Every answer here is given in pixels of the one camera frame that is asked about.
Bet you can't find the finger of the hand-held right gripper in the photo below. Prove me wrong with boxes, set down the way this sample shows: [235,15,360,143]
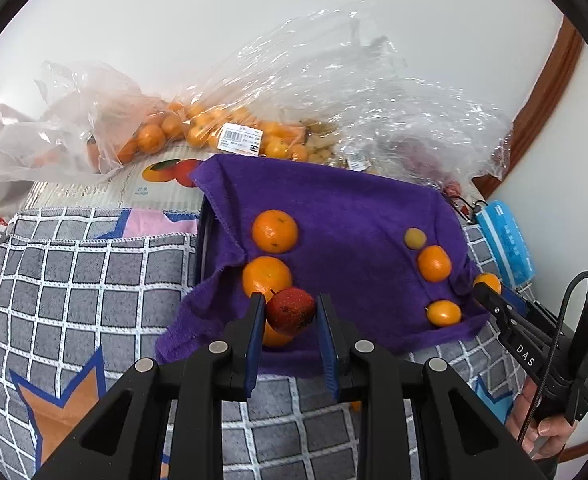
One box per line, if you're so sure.
[472,282,522,338]
[501,286,569,333]

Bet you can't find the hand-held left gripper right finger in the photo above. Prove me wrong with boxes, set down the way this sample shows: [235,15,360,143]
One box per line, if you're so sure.
[316,294,549,480]

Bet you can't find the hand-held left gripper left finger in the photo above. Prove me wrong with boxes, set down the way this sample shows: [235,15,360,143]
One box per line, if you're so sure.
[34,292,267,480]

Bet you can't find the large orange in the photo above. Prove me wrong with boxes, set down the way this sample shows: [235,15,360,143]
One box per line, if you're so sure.
[263,319,295,349]

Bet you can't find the red fruit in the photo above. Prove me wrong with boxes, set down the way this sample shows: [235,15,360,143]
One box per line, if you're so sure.
[265,287,318,337]

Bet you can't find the medium orange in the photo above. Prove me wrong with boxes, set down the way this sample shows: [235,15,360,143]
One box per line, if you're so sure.
[242,256,293,301]

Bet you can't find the person's right hand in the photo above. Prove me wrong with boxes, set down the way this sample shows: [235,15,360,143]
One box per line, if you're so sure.
[505,375,577,461]

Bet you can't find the blue tissue packet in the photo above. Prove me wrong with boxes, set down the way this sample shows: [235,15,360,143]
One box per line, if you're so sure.
[475,200,537,288]

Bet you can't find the black metal clip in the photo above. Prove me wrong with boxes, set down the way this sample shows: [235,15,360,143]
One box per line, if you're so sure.
[448,195,488,224]

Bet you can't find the purple towel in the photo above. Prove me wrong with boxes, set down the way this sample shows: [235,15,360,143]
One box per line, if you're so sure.
[155,154,492,378]

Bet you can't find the mandarin orange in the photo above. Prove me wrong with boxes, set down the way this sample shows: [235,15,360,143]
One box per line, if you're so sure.
[251,209,299,255]

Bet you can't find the grey grid star mat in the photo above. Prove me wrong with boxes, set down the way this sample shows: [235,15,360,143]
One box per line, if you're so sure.
[0,207,524,480]

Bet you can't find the fruit print cardboard box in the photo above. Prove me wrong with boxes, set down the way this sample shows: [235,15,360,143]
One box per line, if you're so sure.
[26,147,212,211]

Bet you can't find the clear labelled bag of oranges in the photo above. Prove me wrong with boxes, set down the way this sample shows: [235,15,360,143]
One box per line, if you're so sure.
[169,10,335,163]

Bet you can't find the large crumpled clear bag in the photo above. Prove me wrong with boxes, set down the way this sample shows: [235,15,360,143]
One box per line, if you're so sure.
[294,5,517,196]

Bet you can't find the translucent bag of oranges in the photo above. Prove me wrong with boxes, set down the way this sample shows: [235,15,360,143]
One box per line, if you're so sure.
[0,60,187,181]

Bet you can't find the black cable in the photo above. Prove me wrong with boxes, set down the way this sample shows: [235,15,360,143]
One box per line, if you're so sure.
[518,270,588,446]

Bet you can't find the brown wooden door frame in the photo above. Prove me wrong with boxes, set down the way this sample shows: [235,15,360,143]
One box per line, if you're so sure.
[474,15,584,196]

